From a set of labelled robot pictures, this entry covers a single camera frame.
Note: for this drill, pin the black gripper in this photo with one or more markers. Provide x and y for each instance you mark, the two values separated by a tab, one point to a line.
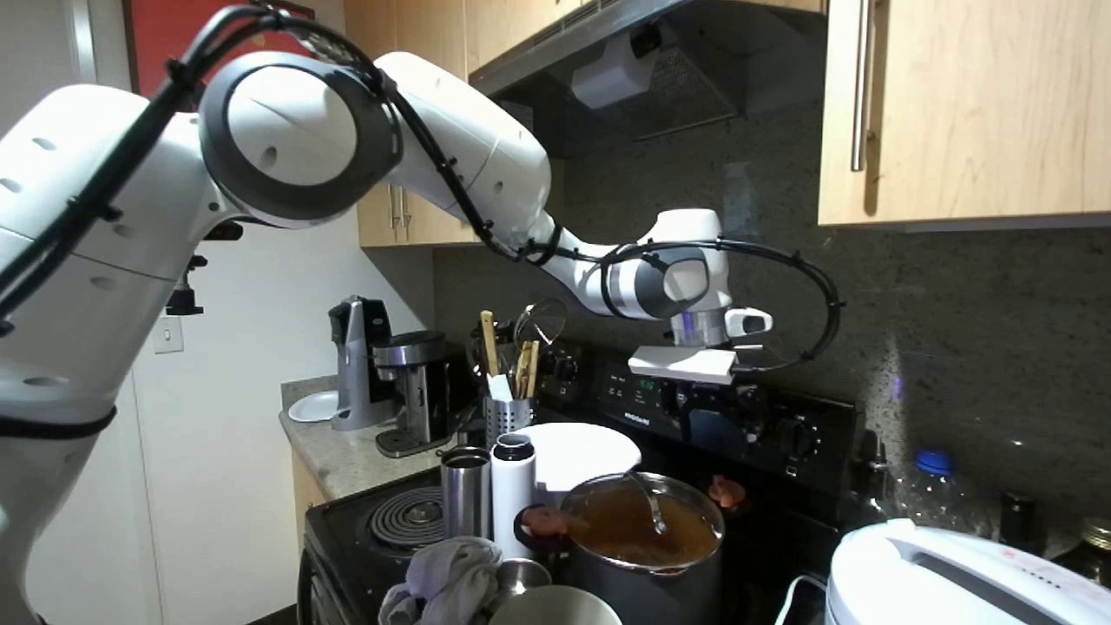
709	417

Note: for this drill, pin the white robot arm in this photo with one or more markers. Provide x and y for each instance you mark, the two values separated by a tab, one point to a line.
289	140

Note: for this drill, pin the glass pot lid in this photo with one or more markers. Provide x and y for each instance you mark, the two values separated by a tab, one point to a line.
625	531

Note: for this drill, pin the black cooking pot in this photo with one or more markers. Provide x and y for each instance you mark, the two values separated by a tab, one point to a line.
645	595

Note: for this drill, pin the white appliance lid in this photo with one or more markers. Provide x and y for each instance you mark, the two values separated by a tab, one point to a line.
924	578

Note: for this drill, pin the white round dish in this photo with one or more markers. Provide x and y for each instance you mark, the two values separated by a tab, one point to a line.
577	451

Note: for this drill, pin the dark glass bottle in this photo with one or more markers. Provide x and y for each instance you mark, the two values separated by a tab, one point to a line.
875	480

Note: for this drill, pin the wooden spatula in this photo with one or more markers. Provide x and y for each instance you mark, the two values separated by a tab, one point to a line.
530	370

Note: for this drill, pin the metal strainer utensil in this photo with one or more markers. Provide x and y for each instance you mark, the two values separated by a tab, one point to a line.
541	321

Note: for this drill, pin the steel utensil holder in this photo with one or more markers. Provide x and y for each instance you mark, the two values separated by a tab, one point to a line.
509	417

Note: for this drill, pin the white utensil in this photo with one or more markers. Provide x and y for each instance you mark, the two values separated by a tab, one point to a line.
500	387

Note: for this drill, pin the white thermos bottle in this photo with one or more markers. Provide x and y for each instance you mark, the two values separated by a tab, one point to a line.
511	496

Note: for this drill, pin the wooden spoon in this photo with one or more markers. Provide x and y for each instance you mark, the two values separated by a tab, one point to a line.
488	334

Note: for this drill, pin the clear bottle blue cap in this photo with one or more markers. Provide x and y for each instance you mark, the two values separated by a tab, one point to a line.
939	496

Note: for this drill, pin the small steel bowl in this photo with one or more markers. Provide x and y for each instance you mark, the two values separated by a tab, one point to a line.
522	575

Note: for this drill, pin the steel travel tumbler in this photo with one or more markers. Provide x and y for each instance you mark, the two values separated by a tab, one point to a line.
467	496

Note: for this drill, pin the black steel coffee maker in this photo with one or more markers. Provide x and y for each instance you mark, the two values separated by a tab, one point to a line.
409	382

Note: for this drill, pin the white crumpled cloth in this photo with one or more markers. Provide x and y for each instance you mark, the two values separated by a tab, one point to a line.
453	578

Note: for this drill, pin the black coil burner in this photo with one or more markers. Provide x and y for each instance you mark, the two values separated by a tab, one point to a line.
402	518

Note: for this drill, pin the dark jar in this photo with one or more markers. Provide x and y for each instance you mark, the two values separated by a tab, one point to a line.
1015	518

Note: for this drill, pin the white range hood lamp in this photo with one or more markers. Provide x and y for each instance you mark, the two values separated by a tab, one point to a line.
613	69

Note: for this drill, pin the steel range hood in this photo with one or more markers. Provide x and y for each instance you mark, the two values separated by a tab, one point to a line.
696	56

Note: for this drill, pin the black electric stove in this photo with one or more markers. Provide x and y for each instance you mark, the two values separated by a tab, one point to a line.
349	558

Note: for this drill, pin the small white dish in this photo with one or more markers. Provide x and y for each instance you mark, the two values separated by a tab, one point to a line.
312	407

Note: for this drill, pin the red framed painting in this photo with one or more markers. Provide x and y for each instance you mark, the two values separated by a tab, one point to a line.
159	34

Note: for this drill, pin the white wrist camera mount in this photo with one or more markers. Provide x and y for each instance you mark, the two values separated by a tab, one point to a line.
681	364

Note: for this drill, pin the wooden wall cabinet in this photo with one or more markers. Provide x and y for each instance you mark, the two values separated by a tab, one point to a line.
402	20
984	104

